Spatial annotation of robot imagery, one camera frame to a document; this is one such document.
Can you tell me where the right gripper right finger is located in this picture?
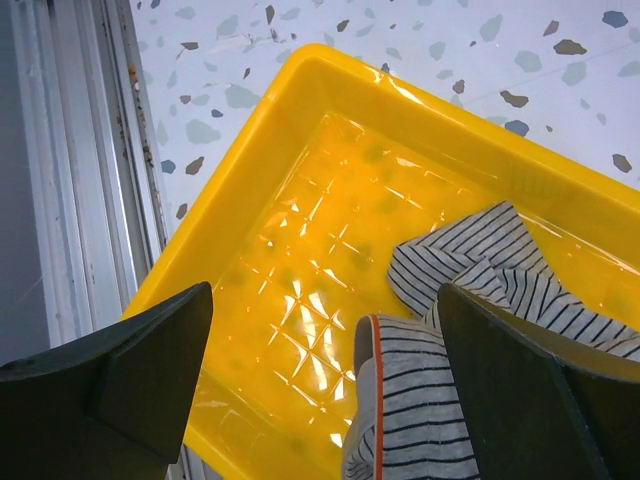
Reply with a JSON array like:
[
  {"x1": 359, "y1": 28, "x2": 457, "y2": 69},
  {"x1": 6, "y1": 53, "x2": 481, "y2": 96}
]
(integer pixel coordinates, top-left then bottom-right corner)
[{"x1": 438, "y1": 284, "x2": 639, "y2": 479}]

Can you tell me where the grey striped underwear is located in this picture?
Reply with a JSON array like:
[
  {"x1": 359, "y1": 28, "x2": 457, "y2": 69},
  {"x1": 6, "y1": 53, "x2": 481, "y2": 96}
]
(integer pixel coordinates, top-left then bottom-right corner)
[{"x1": 341, "y1": 202, "x2": 639, "y2": 479}]

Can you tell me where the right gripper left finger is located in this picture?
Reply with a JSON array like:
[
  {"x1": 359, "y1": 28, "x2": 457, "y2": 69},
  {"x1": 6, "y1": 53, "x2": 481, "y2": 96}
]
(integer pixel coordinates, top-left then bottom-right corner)
[{"x1": 1, "y1": 282, "x2": 213, "y2": 479}]

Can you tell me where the yellow plastic tray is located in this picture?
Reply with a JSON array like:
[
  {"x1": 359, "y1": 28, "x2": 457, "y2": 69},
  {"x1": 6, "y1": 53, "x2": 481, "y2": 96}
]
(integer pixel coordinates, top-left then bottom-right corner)
[{"x1": 127, "y1": 44, "x2": 639, "y2": 479}]

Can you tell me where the aluminium rail frame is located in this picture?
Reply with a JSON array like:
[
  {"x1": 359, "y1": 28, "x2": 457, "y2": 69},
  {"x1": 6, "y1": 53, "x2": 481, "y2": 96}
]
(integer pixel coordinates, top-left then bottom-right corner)
[{"x1": 9, "y1": 1, "x2": 167, "y2": 346}]

